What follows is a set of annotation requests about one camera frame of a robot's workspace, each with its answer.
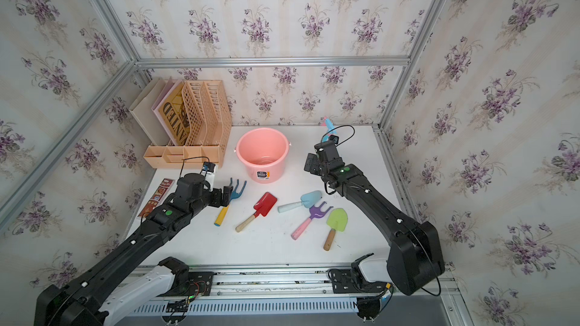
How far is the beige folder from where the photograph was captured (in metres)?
0.88

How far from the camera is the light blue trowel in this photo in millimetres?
916

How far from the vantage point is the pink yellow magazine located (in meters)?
0.90

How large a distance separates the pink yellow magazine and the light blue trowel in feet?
1.85

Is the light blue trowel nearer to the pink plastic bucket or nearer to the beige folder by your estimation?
the pink plastic bucket

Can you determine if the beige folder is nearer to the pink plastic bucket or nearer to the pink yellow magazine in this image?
the pink yellow magazine

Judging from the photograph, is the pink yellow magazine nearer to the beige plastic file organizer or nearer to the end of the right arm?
the beige plastic file organizer

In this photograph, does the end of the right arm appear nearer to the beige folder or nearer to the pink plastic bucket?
the pink plastic bucket

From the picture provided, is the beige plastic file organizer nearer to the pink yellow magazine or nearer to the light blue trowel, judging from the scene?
the pink yellow magazine

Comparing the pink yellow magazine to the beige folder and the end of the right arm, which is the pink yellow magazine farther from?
the end of the right arm

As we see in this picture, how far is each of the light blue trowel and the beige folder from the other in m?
0.61

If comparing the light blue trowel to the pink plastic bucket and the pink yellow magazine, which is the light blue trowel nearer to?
the pink plastic bucket

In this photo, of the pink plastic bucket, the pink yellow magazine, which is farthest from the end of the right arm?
the pink yellow magazine

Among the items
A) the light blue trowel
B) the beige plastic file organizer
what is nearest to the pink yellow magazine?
the beige plastic file organizer

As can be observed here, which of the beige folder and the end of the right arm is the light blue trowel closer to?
the end of the right arm
